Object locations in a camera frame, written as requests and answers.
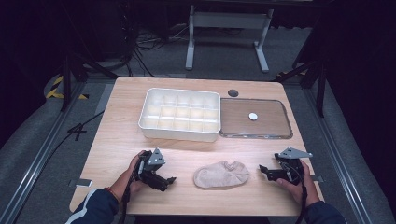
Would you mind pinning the black metal stand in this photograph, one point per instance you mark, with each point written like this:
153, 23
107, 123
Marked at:
320, 90
66, 84

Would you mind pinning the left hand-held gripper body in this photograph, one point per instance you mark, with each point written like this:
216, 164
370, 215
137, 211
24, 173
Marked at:
155, 158

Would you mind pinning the clear plastic box lid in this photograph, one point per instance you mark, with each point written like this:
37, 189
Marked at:
271, 124

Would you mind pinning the person's left hand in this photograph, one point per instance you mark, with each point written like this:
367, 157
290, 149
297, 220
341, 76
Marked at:
132, 174

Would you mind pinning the person's right hand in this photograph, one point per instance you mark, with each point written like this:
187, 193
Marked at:
306, 186

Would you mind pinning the white divided storage box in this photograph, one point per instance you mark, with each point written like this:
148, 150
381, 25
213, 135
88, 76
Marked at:
180, 113

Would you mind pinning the dark round table grommet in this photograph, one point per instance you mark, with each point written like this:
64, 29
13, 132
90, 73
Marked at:
233, 93

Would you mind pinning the aluminium floor rail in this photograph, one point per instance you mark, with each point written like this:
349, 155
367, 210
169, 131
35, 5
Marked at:
34, 161
339, 155

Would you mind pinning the yellow black floor tape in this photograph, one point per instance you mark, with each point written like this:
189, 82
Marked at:
53, 92

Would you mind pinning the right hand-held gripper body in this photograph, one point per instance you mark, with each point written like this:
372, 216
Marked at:
292, 169

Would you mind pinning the beige ankle sock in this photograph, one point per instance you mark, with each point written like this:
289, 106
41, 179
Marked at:
221, 175

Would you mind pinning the grey tape strip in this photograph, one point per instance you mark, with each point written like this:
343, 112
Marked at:
317, 179
80, 183

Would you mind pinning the white metal desk frame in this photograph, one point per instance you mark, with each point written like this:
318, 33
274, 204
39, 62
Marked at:
230, 20

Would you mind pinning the white round lid knob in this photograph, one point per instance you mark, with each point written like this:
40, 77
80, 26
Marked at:
253, 116

